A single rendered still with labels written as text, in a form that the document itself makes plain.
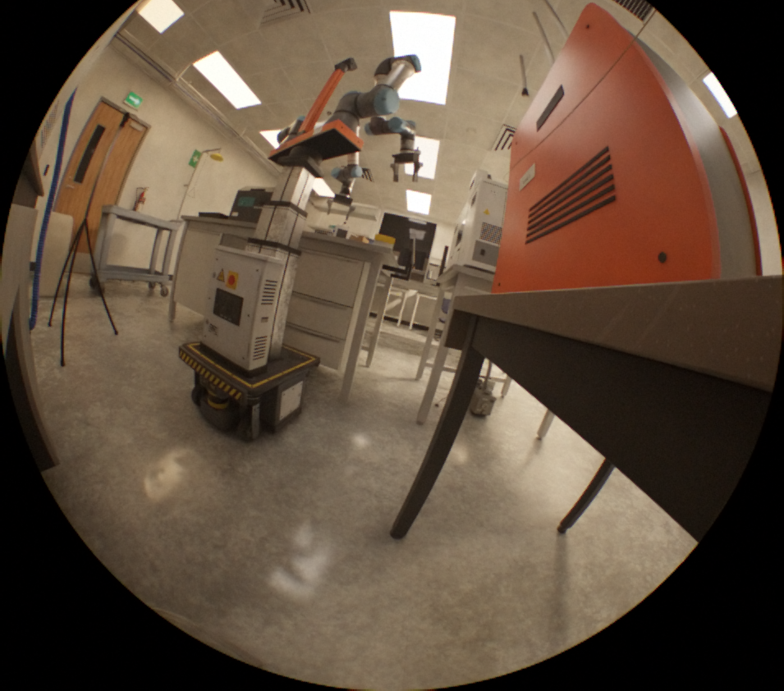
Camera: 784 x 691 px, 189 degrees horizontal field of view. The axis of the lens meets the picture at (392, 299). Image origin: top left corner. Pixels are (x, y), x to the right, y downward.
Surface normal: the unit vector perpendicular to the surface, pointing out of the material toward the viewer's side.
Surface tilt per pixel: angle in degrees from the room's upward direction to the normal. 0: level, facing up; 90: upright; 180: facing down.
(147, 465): 0
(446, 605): 0
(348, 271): 90
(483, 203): 90
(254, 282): 90
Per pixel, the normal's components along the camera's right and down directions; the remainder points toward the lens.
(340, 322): -0.09, 0.00
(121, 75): 0.97, 0.25
